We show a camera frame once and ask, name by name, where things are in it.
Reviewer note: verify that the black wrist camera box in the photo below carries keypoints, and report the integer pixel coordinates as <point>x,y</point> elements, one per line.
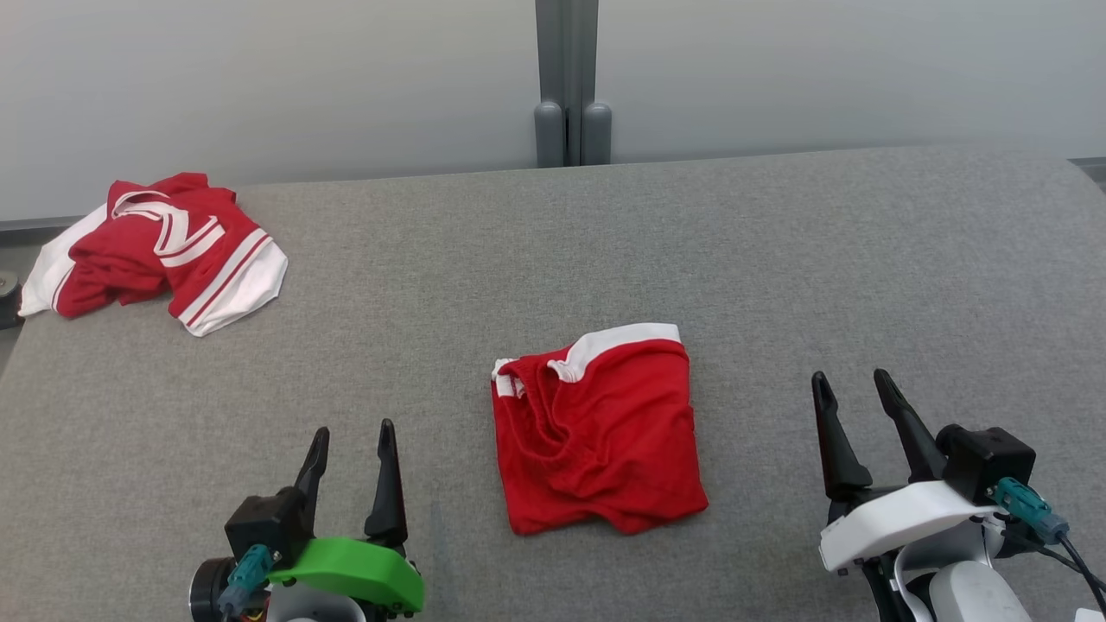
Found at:
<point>268,523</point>
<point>989,462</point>

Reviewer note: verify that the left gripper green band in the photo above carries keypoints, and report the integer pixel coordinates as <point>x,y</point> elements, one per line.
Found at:
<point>354,570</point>

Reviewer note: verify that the grey partition post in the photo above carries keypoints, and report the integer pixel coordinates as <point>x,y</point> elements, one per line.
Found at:
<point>566,69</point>

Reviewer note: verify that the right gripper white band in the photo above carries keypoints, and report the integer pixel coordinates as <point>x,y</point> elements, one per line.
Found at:
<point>899,523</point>

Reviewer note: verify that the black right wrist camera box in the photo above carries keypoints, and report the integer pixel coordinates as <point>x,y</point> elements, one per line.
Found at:
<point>989,462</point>

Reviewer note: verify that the red white basketball jersey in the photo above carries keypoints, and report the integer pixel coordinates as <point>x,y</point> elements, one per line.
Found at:
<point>121,250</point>

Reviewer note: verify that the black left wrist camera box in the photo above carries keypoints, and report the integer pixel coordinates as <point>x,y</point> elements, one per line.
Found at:
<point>268,523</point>

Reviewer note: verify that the red shorts white waistband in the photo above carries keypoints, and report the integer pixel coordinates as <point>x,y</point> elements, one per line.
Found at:
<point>605,432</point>

